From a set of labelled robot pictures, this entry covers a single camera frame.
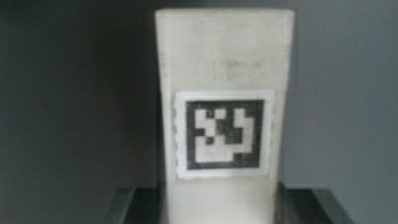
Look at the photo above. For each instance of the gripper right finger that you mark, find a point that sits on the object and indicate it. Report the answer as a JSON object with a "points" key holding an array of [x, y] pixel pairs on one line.
{"points": [[309, 207]]}

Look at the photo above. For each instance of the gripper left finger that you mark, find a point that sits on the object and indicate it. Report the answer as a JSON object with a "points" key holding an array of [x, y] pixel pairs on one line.
{"points": [[133, 206]]}

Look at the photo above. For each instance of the white leg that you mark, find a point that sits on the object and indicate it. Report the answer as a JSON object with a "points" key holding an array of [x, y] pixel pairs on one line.
{"points": [[223, 47]]}

